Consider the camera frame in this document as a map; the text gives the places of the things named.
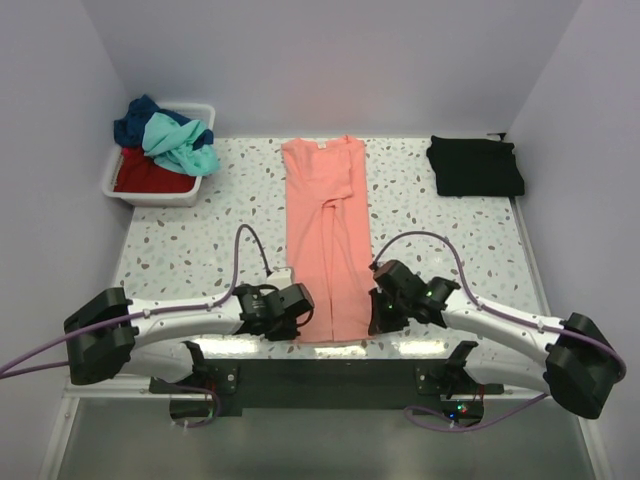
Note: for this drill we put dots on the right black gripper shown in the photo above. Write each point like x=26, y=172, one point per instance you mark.
x=380, y=323

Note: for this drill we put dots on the white plastic laundry basket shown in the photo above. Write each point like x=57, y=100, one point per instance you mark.
x=200, y=111

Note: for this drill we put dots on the teal t shirt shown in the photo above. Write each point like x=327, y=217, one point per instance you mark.
x=180, y=148

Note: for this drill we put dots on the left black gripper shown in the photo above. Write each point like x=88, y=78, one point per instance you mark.
x=289, y=332

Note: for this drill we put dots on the navy blue t shirt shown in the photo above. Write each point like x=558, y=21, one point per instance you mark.
x=128, y=131

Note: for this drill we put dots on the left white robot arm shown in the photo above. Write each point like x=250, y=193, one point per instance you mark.
x=112, y=334

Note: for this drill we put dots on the aluminium frame rail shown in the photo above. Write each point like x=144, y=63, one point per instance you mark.
x=119, y=430

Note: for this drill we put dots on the pink t shirt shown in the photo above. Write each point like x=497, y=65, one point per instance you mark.
x=328, y=239

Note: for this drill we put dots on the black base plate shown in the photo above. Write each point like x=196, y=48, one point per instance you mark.
x=373, y=384

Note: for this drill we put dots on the folded black t shirt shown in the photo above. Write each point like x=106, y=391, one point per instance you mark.
x=475, y=167

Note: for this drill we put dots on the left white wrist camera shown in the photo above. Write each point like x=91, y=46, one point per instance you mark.
x=281, y=277

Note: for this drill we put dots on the red t shirt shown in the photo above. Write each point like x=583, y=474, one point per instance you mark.
x=139, y=174

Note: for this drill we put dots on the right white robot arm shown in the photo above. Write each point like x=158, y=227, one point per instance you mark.
x=568, y=359

